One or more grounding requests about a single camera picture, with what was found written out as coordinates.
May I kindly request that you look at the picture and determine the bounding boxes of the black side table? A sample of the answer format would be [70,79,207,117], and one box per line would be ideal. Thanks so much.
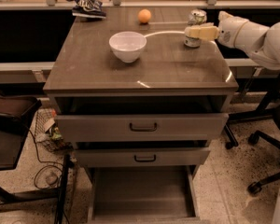
[0,91,72,224]

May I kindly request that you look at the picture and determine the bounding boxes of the white ceramic bowl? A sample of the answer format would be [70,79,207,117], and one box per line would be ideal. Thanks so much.
[109,31,147,63]

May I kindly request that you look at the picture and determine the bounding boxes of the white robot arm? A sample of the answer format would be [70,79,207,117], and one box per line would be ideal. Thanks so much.
[185,11,280,224]

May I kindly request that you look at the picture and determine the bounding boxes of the grey drawer cabinet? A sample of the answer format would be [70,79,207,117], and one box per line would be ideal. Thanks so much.
[42,6,240,224]

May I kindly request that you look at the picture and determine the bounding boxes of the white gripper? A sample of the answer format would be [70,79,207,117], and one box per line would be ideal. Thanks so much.
[185,11,248,46]

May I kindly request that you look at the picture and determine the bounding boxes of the black office chair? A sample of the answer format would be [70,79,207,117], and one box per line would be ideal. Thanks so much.
[246,100,280,196]

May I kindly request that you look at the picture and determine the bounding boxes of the middle drawer with handle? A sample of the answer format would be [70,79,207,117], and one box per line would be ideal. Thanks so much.
[75,147,210,167]

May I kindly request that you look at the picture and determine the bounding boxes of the dark chip bag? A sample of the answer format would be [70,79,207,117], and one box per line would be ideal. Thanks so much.
[66,0,106,19]

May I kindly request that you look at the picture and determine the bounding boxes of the wire basket with items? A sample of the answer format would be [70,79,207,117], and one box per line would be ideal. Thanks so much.
[35,108,71,152]

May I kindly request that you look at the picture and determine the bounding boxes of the open bottom drawer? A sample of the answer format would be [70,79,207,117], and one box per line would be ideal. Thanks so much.
[87,166,210,224]

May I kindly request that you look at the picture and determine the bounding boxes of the black floor cable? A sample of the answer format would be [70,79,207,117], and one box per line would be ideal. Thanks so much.
[27,128,66,190]

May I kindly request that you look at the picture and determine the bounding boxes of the orange fruit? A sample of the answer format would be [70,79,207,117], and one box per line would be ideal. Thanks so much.
[138,9,151,24]

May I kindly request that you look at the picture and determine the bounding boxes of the top drawer with handle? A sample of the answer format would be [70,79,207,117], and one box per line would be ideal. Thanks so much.
[56,113,229,142]

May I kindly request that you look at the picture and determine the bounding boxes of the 7up soda can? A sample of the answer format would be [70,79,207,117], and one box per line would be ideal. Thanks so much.
[184,9,207,49]

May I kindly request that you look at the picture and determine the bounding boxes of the drawer with handle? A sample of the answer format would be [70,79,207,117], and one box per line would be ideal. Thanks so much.
[56,113,229,142]
[75,147,210,167]

